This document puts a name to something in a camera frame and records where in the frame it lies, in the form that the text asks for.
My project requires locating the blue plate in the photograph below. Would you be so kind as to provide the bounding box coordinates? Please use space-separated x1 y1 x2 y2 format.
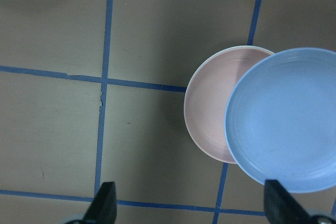
224 48 335 193

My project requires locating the pink plate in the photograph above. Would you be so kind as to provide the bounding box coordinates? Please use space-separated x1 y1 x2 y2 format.
184 46 273 164

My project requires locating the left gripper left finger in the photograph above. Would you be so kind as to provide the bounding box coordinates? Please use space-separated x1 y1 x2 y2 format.
62 182 117 224

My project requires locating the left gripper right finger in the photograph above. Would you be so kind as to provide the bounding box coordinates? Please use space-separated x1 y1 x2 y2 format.
264 179 335 223

